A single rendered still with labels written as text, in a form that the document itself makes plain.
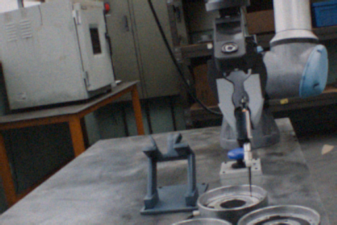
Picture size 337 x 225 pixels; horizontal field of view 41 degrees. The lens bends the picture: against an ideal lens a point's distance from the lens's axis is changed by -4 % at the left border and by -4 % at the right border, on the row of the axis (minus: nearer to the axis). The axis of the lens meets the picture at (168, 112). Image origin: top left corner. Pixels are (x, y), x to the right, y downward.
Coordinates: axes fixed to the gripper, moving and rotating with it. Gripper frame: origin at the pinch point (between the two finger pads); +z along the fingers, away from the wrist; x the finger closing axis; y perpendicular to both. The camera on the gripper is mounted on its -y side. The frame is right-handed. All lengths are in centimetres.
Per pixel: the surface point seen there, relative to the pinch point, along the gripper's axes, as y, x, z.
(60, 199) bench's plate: 7.2, 39.2, 12.9
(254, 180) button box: 1.4, -0.4, 10.4
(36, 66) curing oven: 184, 135, -12
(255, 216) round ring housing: -16.0, -1.3, 9.5
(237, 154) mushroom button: 3.0, 2.1, 5.9
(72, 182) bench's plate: 18.3, 41.6, 13.0
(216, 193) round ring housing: -5.4, 5.3, 9.6
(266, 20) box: 331, -3, -18
